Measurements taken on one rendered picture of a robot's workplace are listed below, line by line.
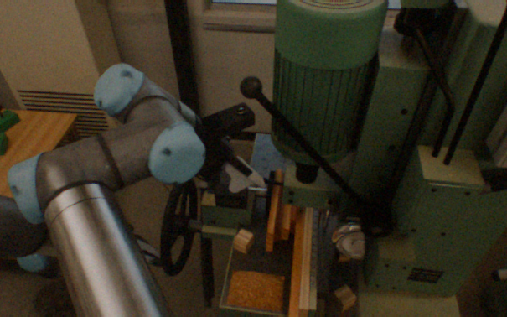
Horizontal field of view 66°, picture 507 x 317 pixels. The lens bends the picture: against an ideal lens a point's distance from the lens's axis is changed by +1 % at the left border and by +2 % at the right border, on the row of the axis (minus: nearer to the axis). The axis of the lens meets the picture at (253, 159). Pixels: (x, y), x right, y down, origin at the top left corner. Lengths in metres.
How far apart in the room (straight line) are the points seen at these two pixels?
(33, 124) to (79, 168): 1.71
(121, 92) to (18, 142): 1.58
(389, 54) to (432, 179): 0.21
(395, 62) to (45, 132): 1.73
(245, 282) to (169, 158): 0.51
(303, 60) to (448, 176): 0.29
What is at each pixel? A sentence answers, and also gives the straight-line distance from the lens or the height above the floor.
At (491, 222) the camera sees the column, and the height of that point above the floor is 1.12.
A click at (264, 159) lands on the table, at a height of 0.90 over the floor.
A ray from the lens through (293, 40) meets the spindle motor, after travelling 0.64.
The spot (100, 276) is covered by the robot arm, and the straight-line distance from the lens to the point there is 0.39.
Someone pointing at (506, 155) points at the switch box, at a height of 1.35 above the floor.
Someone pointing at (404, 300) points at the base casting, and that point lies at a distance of 1.12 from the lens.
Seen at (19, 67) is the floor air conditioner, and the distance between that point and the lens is 2.35.
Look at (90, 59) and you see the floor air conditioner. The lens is 2.12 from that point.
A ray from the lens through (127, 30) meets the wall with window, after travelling 2.31.
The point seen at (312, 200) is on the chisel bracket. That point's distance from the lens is 0.94.
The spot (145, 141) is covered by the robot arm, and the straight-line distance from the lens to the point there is 0.49.
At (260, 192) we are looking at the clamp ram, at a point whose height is 0.96.
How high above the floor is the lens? 1.75
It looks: 45 degrees down
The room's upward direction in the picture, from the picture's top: straight up
